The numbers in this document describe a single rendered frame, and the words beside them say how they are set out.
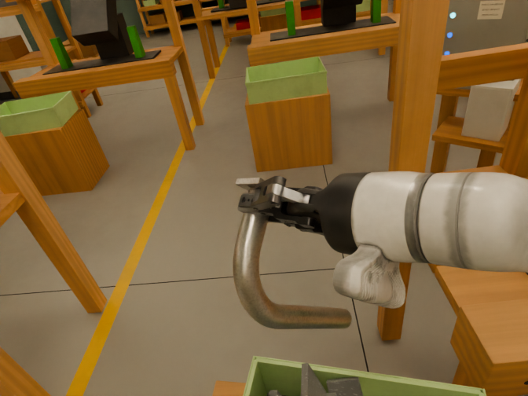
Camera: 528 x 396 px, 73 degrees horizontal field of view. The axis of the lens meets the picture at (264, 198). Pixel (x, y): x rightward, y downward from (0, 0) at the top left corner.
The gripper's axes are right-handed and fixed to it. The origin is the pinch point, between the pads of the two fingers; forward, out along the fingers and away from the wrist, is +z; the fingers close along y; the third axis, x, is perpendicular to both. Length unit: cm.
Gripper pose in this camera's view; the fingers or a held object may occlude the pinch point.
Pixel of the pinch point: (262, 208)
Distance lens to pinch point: 41.3
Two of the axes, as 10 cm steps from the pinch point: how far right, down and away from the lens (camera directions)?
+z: -7.0, -0.2, 7.2
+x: -2.5, 9.4, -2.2
